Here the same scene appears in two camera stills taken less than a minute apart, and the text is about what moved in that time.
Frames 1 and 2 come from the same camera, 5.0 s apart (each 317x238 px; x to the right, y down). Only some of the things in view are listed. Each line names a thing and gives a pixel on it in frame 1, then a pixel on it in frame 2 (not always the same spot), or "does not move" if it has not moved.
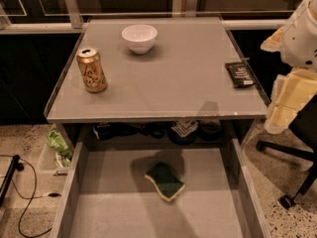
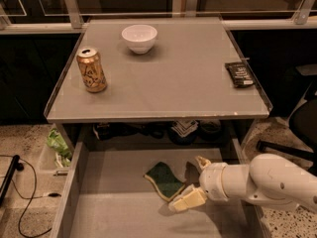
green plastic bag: [57, 144] does not move
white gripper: [299, 44] → [212, 180]
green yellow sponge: [166, 183] does not move
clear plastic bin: [59, 146] does not move
